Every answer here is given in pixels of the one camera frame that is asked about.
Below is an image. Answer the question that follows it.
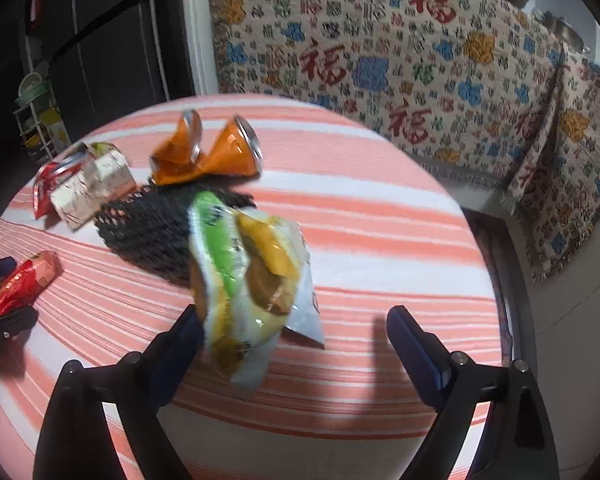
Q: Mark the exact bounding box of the green bowl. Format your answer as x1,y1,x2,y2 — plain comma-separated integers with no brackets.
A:
14,72,51,108

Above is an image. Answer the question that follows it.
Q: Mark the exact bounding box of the yellow cardboard box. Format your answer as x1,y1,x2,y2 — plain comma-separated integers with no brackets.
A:
25,107,73,153

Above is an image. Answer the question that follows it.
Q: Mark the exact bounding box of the red snack wrapper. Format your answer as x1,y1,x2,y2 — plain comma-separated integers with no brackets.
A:
0,251,61,326

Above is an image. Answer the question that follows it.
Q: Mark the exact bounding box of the steel pot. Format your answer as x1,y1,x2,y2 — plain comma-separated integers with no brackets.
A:
532,9,593,56

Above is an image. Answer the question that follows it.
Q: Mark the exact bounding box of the crushed red can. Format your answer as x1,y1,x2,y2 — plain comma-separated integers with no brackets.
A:
32,155,88,220

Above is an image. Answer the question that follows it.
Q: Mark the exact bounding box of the dark grey refrigerator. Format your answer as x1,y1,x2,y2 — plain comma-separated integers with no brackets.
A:
30,0,191,151

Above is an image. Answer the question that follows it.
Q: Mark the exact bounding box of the crushed orange can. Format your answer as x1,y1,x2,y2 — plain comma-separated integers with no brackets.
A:
149,109,265,187

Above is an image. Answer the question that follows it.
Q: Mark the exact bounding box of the large printed blanket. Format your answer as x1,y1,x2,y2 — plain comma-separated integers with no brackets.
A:
206,0,566,186

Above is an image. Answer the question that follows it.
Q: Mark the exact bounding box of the round table striped tablecloth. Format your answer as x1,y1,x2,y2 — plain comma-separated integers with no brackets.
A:
0,94,498,480

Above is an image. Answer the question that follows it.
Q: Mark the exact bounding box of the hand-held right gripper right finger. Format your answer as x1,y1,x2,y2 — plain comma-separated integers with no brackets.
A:
386,305,561,480

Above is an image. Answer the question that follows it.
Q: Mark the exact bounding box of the green yellow snack packet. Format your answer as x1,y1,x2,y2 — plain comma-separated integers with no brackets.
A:
187,191,326,392

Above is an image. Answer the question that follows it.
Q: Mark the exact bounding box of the black foam net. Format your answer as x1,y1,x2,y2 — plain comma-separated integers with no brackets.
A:
94,182,256,286

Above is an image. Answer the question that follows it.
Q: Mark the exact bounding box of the white wire shelf rack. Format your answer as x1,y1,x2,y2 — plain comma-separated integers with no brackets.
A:
12,72,61,161

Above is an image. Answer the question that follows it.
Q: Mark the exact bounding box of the white carton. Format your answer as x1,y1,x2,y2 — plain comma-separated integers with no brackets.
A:
50,147,137,231

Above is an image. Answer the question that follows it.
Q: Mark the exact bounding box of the small printed blanket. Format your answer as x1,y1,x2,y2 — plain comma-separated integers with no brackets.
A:
507,47,600,282

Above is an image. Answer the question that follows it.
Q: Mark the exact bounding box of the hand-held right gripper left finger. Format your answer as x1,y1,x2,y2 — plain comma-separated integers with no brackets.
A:
32,305,206,480

